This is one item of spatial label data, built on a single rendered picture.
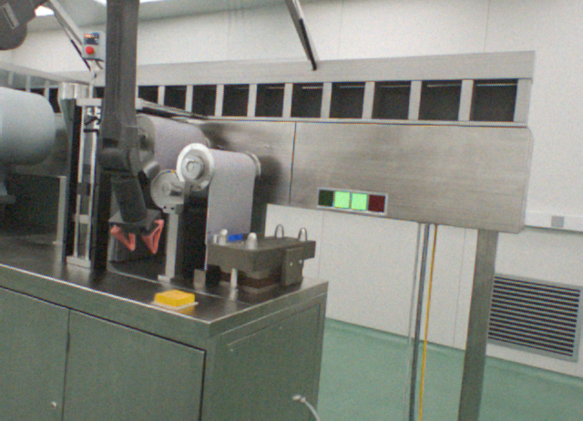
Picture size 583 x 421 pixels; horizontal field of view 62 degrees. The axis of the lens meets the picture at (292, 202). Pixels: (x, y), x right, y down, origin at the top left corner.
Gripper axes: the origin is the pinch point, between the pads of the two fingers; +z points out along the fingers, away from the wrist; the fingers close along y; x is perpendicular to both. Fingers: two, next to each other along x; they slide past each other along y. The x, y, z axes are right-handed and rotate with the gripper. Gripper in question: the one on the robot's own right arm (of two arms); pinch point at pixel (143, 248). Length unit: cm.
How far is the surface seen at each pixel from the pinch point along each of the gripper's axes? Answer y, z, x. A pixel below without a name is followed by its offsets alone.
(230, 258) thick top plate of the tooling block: -11.4, 17.6, -21.2
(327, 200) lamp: -32, 18, -58
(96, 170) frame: 38, 1, -35
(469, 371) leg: -83, 65, -37
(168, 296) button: -4.7, 13.4, 1.3
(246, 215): -6, 22, -49
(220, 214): -2.2, 14.1, -37.3
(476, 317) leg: -83, 49, -46
